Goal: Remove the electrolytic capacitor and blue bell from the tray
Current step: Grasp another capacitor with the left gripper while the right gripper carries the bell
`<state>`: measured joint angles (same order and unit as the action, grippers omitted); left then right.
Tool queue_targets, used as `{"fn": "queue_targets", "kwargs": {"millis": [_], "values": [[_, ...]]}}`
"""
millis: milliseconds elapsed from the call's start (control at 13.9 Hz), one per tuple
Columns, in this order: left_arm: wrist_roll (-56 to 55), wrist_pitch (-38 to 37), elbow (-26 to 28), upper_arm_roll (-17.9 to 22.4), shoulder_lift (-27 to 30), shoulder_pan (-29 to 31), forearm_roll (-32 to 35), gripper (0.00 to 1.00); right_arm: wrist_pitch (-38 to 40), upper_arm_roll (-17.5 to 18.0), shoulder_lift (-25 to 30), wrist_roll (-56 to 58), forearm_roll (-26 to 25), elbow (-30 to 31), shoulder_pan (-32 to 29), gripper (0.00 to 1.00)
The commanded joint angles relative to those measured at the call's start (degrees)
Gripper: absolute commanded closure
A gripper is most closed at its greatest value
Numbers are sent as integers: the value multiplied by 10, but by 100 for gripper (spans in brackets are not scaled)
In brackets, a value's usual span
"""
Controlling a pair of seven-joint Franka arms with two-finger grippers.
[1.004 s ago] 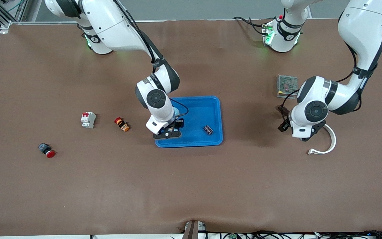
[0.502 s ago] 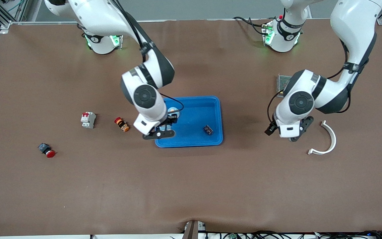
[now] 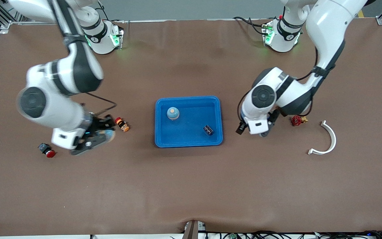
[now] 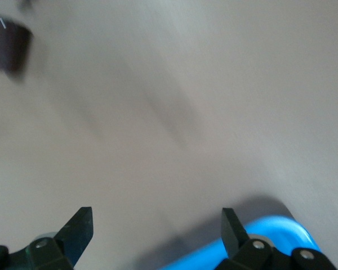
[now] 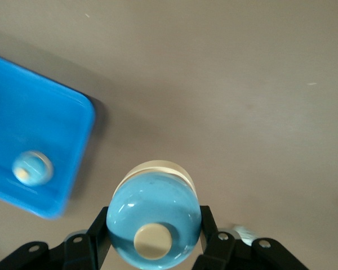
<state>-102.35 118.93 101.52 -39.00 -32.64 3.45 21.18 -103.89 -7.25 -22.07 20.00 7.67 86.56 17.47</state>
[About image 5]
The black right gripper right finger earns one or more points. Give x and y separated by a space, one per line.
236 256

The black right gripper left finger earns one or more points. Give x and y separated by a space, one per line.
73 253

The light blue call bell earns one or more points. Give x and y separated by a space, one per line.
152 202
33 168

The blue plastic tray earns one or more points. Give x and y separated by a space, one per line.
31 112

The brown table cover sheet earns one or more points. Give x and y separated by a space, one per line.
214 84

